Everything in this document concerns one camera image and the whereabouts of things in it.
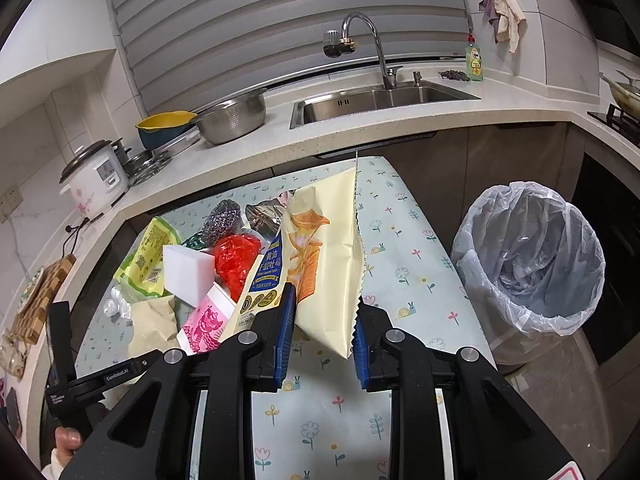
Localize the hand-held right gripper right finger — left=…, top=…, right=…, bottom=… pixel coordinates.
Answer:
left=350, top=305, right=576, bottom=480

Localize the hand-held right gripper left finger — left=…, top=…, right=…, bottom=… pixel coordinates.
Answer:
left=62, top=282, right=298, bottom=480

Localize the yellow snack bag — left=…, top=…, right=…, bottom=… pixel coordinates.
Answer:
left=235, top=152, right=368, bottom=360

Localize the steel wool scrubber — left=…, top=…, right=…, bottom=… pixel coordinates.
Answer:
left=202, top=199, right=245, bottom=238

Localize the yellow-green plastic packet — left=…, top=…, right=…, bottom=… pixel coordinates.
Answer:
left=114, top=216, right=182, bottom=297

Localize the trash bin with clear liner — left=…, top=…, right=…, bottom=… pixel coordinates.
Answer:
left=450, top=182, right=606, bottom=366

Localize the person's left hand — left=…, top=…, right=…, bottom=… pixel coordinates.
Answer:
left=54, top=426, right=84, bottom=456

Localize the pink and white packet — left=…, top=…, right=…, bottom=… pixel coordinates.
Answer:
left=177, top=282, right=238, bottom=356

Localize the red plastic wrapper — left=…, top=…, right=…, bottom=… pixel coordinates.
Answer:
left=212, top=234, right=263, bottom=291

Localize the crumpled clear plastic wrapper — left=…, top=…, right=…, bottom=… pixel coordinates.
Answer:
left=102, top=287, right=133, bottom=321

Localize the beige paper bag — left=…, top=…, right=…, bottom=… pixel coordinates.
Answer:
left=127, top=296, right=181, bottom=358

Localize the green foil packet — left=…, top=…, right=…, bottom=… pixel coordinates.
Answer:
left=182, top=191, right=296, bottom=252

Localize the white sponge block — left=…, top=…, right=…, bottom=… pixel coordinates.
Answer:
left=162, top=244, right=221, bottom=306

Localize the floral tablecloth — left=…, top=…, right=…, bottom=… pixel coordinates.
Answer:
left=75, top=155, right=501, bottom=480

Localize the white floral rice cooker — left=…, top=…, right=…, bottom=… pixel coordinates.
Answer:
left=59, top=141, right=130, bottom=216

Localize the rectangular steel tray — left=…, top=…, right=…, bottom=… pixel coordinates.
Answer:
left=155, top=127, right=201, bottom=153

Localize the steel colander bowl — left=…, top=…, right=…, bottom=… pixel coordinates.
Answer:
left=192, top=87, right=268, bottom=146

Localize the yellow and blue bowl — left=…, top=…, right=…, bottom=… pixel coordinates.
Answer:
left=136, top=111, right=198, bottom=150

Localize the stainless steel sink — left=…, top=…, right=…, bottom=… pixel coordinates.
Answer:
left=290, top=85, right=482, bottom=130

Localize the black oven door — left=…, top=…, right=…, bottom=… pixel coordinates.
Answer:
left=570, top=152, right=640, bottom=366

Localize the chrome kitchen faucet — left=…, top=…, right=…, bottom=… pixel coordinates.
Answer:
left=322, top=11, right=403, bottom=90

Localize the green dish soap bottle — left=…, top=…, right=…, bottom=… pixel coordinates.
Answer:
left=465, top=34, right=486, bottom=82

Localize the grey window blind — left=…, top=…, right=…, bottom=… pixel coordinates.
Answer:
left=102, top=0, right=473, bottom=116

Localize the black gas stove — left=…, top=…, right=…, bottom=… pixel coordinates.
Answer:
left=587, top=104, right=640, bottom=148

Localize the beige hanging cloth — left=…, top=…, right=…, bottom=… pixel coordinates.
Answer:
left=492, top=0, right=527, bottom=54

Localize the steel wok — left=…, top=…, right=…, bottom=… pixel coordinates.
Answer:
left=599, top=70, right=640, bottom=111

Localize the purple hanging cloth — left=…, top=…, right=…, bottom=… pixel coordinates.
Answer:
left=478, top=0, right=502, bottom=43

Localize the black range hood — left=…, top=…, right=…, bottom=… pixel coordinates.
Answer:
left=547, top=0, right=640, bottom=53

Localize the black power cable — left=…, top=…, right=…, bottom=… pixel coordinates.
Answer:
left=60, top=215, right=93, bottom=261

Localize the wall socket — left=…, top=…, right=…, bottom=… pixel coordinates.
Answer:
left=0, top=187, right=23, bottom=223

